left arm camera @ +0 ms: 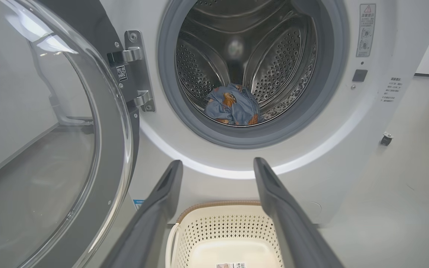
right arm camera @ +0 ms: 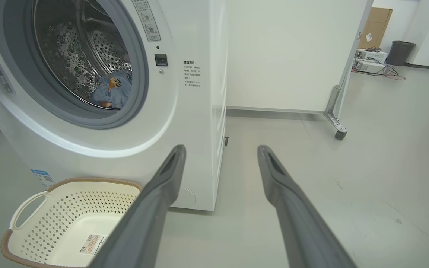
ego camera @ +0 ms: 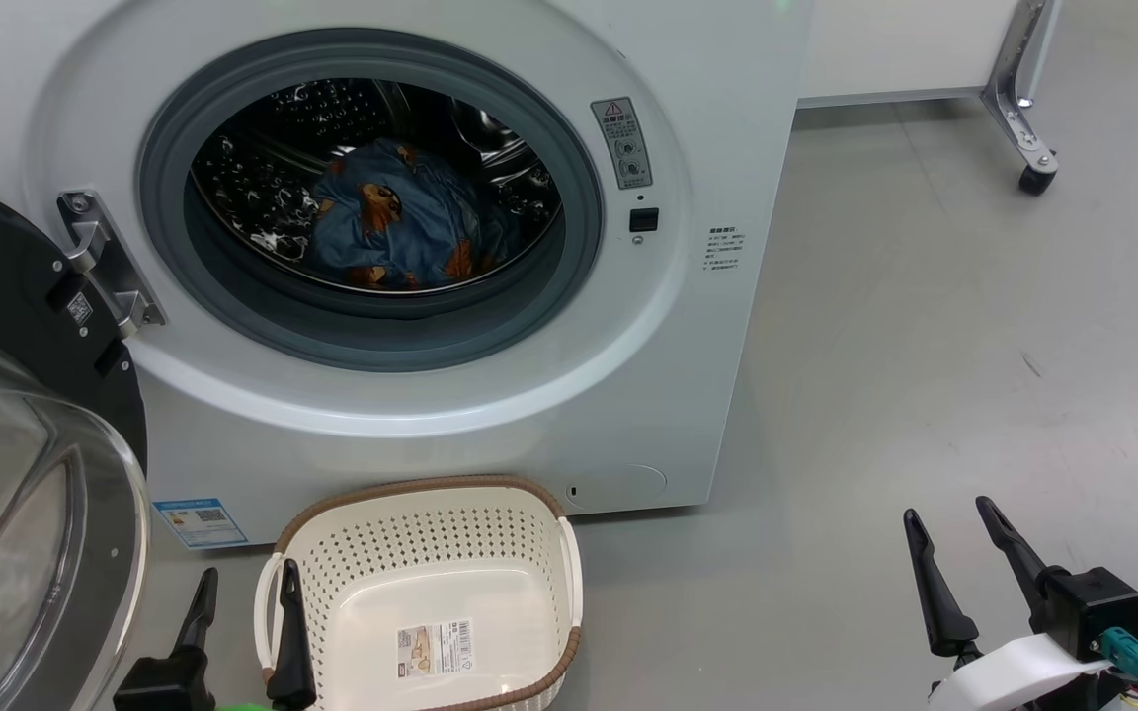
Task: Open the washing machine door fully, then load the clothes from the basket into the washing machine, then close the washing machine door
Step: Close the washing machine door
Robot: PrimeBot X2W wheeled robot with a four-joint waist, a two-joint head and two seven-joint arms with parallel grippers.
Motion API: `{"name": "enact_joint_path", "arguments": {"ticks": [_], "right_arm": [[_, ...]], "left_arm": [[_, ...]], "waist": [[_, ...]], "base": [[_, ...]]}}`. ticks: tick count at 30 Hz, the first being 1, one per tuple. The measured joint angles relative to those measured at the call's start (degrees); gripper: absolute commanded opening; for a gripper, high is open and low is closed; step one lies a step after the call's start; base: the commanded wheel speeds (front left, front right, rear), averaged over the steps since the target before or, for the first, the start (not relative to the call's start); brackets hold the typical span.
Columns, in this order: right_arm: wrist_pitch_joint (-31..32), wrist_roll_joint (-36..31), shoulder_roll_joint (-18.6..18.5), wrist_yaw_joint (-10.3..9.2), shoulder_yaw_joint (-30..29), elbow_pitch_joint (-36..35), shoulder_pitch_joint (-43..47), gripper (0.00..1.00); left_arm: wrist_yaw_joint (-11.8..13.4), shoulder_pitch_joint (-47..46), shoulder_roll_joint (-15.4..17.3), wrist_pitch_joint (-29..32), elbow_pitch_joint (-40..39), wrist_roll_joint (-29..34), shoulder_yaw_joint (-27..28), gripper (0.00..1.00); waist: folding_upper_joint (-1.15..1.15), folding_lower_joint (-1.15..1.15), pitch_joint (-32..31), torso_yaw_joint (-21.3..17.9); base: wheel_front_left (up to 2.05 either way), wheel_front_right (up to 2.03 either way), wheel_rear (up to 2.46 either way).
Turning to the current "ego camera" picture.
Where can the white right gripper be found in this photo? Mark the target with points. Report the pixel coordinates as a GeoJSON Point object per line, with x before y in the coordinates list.
{"type": "Point", "coordinates": [1004, 676]}

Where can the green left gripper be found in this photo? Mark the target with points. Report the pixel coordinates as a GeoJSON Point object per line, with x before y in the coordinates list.
{"type": "Point", "coordinates": [248, 707]}

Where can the blue cartoon print shirt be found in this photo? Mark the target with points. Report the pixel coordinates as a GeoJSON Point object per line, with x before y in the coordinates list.
{"type": "Point", "coordinates": [411, 222]}

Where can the basket product label sticker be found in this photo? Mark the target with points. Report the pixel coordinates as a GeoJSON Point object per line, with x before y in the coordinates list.
{"type": "Point", "coordinates": [436, 648]}

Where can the cream basket with brown rim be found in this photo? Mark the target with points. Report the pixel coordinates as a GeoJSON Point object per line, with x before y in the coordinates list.
{"type": "Point", "coordinates": [431, 553]}

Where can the white front-load washing machine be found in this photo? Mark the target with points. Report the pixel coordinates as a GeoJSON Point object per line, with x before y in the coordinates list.
{"type": "Point", "coordinates": [450, 434]}

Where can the grey rubber door gasket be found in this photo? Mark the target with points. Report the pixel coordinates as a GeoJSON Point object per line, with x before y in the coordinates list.
{"type": "Point", "coordinates": [381, 341]}

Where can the silver metal door hinge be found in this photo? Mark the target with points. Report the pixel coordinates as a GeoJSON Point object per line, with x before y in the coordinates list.
{"type": "Point", "coordinates": [110, 267]}

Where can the black door latch socket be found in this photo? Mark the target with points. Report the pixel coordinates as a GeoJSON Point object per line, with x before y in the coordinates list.
{"type": "Point", "coordinates": [643, 220]}

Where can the blue energy label sticker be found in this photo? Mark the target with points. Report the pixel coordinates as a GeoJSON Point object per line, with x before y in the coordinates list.
{"type": "Point", "coordinates": [200, 523]}

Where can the small white QR sticker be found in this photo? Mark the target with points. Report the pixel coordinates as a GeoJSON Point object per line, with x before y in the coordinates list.
{"type": "Point", "coordinates": [79, 308]}

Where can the round drain filter cover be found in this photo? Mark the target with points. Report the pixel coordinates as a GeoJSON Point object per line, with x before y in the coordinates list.
{"type": "Point", "coordinates": [616, 487]}

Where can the black caster wheel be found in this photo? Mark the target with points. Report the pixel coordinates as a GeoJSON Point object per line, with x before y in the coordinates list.
{"type": "Point", "coordinates": [1037, 180]}

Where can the black printed text label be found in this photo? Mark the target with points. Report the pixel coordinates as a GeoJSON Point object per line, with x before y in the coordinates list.
{"type": "Point", "coordinates": [725, 247]}

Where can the steel perforated washer drum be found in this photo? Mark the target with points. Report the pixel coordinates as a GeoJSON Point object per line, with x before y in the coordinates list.
{"type": "Point", "coordinates": [253, 197]}

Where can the silver metal table leg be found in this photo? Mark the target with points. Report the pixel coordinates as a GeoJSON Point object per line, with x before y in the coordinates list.
{"type": "Point", "coordinates": [1014, 89]}

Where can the white table panel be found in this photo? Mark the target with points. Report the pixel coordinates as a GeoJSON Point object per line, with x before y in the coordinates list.
{"type": "Point", "coordinates": [895, 49]}

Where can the grey warning sticker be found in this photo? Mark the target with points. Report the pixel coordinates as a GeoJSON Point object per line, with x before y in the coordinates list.
{"type": "Point", "coordinates": [621, 143]}

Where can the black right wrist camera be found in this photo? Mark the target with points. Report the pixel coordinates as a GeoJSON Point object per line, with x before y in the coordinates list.
{"type": "Point", "coordinates": [1088, 602]}

